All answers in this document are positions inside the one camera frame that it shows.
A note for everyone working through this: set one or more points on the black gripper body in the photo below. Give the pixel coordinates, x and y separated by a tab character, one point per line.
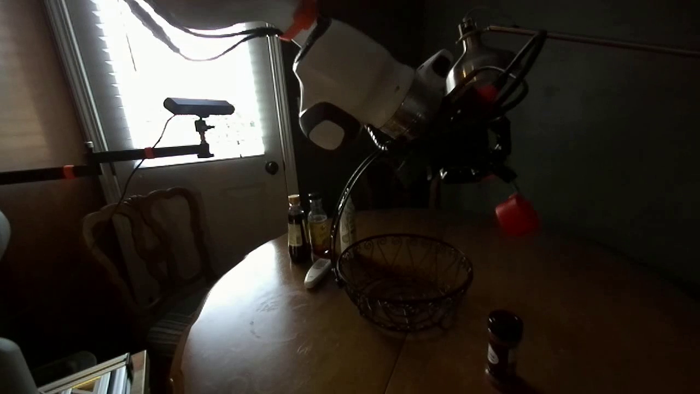
470	143

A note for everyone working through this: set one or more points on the red measuring cup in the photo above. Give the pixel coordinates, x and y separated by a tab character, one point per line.
517	215

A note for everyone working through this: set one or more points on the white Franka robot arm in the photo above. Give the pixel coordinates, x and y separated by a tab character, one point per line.
350	73

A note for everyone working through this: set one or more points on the small dark spice jar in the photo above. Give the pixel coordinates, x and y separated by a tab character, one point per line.
504	341

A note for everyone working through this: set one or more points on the yellow label bottle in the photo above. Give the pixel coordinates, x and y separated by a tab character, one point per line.
318	227

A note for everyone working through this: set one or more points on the dark bottle black cap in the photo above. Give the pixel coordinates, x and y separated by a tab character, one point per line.
295	232

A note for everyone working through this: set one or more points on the round door knob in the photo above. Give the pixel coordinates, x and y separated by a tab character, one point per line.
272	166

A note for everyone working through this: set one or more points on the white remote control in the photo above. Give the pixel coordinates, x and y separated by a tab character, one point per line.
318	271

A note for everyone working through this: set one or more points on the carved wooden chair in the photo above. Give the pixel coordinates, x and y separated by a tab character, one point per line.
144	247

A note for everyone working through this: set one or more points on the green and white box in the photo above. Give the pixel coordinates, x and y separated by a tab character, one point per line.
94	374

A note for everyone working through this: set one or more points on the pale rounded object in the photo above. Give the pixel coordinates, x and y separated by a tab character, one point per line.
14	367

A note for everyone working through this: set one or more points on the black bar camera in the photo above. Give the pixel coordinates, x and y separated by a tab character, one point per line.
196	105

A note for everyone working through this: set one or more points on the black camera stand pole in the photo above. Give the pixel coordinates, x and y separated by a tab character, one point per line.
122	154

